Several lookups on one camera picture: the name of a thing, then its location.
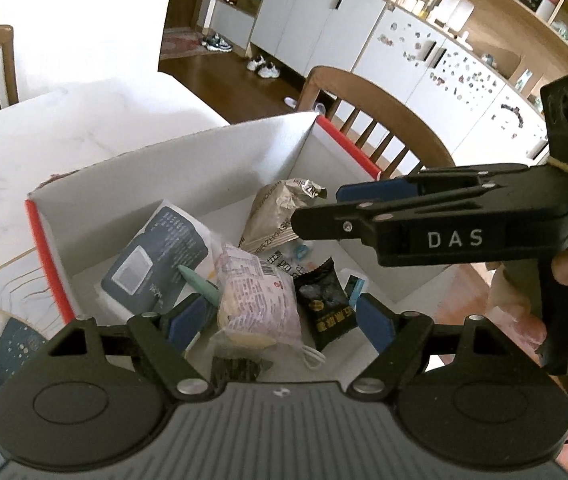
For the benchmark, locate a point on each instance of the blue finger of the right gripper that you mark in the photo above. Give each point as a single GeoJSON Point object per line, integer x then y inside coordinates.
{"type": "Point", "coordinates": [377, 191]}
{"type": "Point", "coordinates": [340, 221]}

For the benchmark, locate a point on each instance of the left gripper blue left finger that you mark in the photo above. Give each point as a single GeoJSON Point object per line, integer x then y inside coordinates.
{"type": "Point", "coordinates": [185, 322]}

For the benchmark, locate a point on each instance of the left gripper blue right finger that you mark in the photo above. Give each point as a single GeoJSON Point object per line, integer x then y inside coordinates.
{"type": "Point", "coordinates": [378, 323]}

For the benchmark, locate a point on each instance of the green pen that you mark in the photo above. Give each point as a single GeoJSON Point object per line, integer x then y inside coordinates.
{"type": "Point", "coordinates": [201, 285]}

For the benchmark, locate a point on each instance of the white teal small packet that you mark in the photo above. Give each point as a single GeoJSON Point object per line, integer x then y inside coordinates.
{"type": "Point", "coordinates": [353, 284]}

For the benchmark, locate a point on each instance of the black snack packet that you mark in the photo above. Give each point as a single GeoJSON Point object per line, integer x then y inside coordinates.
{"type": "Point", "coordinates": [324, 304]}

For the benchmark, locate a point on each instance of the clear barcode snack packet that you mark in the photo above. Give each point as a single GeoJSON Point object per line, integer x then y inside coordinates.
{"type": "Point", "coordinates": [294, 258]}

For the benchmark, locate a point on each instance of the dark green snack packet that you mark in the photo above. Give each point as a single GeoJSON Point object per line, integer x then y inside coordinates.
{"type": "Point", "coordinates": [225, 370]}

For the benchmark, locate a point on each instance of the dark blue wipes pack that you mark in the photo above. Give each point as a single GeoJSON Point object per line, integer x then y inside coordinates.
{"type": "Point", "coordinates": [145, 277]}

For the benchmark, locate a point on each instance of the beige snack bag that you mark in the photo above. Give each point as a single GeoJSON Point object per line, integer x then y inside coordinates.
{"type": "Point", "coordinates": [269, 221]}

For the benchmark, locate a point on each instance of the pink snack bag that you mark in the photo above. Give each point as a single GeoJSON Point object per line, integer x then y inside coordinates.
{"type": "Point", "coordinates": [257, 315]}

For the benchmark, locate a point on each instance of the person right hand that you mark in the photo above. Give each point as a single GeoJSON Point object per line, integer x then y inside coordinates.
{"type": "Point", "coordinates": [514, 301]}

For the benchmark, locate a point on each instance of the wooden chair right side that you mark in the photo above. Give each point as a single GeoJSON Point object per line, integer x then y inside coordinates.
{"type": "Point", "coordinates": [379, 125]}

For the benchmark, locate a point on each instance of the red white cardboard box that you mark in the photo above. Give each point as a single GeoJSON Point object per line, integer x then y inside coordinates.
{"type": "Point", "coordinates": [83, 220]}

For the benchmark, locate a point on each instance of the white sneakers pair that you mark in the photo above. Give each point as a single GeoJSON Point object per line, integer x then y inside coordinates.
{"type": "Point", "coordinates": [263, 68]}

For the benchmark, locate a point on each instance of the dark sneakers pair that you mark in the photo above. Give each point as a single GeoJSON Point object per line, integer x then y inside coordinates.
{"type": "Point", "coordinates": [216, 43]}

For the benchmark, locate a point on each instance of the grey wall cabinet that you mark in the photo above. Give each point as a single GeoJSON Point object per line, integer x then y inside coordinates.
{"type": "Point", "coordinates": [473, 110]}

